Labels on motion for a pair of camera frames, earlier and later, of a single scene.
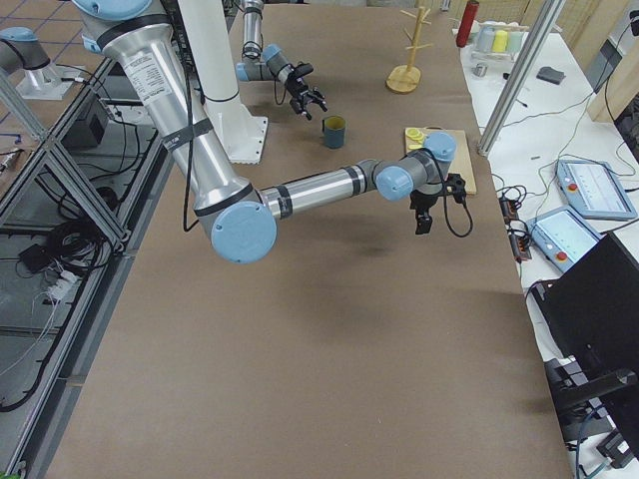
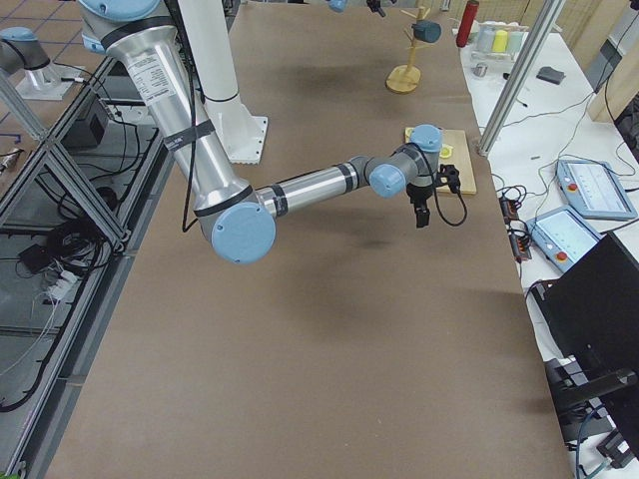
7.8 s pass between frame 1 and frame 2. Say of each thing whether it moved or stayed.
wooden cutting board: stayed
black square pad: stayed
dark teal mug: moved
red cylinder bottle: stayed
